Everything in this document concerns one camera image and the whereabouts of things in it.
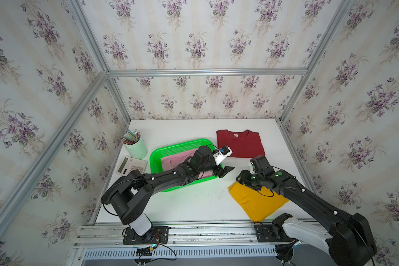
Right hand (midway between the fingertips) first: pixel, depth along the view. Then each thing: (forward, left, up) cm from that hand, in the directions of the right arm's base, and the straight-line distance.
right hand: (241, 180), depth 82 cm
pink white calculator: (+12, +63, -5) cm, 64 cm away
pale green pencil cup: (+16, +57, +7) cm, 59 cm away
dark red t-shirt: (+30, -9, -9) cm, 32 cm away
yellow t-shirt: (-9, -9, -6) cm, 14 cm away
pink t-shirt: (+13, +38, -5) cm, 40 cm away
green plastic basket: (+19, +34, 0) cm, 39 cm away
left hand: (+5, +5, +8) cm, 11 cm away
